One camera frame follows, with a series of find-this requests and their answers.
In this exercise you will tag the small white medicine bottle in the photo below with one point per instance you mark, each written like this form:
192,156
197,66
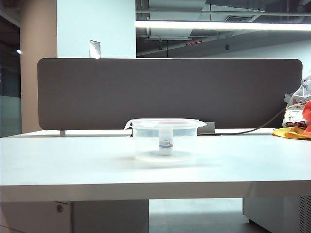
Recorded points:
166,145

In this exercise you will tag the round cabinet lock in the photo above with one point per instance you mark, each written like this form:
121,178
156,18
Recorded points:
59,208

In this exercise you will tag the white printed plastic bag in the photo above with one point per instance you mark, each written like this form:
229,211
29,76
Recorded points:
295,106

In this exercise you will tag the ceiling vent grille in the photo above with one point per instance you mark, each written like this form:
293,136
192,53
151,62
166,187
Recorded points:
239,18

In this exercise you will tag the long ceiling light strip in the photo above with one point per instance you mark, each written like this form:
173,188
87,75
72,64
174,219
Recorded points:
206,25

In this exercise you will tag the red ceiling sign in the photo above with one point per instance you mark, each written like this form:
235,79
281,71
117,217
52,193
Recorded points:
194,43

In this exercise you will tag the white drawer cabinet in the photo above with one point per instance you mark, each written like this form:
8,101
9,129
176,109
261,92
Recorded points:
97,216

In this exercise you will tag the metal wall plate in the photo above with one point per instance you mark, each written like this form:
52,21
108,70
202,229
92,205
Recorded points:
94,48

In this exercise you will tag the red-orange cloth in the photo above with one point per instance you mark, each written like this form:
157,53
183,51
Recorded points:
308,116

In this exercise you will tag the round transparent clip lid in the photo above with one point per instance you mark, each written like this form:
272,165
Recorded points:
167,121

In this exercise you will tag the white vented cabinet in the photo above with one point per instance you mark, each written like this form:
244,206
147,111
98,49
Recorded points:
274,211

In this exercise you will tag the yellow cloth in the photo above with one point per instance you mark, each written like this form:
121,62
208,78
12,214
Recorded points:
286,133

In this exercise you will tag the round transparent plastic box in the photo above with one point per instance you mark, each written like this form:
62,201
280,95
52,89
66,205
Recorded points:
145,143

